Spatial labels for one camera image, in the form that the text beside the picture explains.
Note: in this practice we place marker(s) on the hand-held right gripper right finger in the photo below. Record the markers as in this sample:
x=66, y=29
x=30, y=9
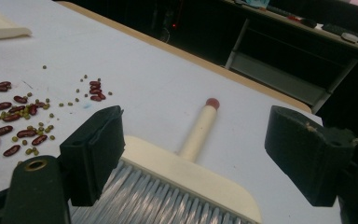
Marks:
x=307, y=155

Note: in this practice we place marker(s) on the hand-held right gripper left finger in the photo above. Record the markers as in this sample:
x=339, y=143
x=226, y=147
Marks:
x=90, y=161

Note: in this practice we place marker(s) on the pile of red and green beans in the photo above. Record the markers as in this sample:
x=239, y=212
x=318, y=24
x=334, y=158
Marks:
x=12, y=109

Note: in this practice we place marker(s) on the cream hand brush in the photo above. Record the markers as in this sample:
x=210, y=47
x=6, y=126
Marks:
x=199, y=174

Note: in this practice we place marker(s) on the white computer mouse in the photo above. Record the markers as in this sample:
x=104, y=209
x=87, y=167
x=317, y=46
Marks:
x=350, y=37

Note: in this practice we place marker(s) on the black computer mouse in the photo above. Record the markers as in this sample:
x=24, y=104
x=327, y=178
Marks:
x=308, y=23

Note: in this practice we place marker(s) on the desk with white metal frame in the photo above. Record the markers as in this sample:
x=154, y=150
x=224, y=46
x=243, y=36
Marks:
x=273, y=71

